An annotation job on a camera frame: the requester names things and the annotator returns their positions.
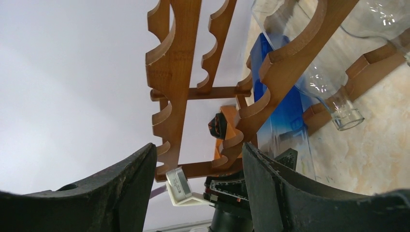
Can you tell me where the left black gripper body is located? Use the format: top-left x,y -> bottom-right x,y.
204,171 -> 250,219

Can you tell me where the black part behind tray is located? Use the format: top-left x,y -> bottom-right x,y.
208,113 -> 228,140

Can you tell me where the clear glass bottle front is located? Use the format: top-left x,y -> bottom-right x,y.
251,0 -> 365,131

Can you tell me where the blue square glass bottle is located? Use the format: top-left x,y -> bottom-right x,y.
250,33 -> 316,180

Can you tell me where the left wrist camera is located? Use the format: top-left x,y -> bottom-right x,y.
166,167 -> 215,207

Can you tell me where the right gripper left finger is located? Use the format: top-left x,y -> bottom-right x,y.
0,143 -> 157,232

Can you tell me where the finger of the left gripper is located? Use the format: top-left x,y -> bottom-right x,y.
275,148 -> 298,171

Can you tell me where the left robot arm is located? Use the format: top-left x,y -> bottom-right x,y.
204,161 -> 294,232

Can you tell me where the wooden wine rack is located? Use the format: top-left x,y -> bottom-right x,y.
145,0 -> 410,183

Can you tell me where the clear glass bottle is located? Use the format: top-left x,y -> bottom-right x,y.
251,0 -> 365,131
341,0 -> 410,65

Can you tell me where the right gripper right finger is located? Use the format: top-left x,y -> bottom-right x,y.
242,143 -> 410,232

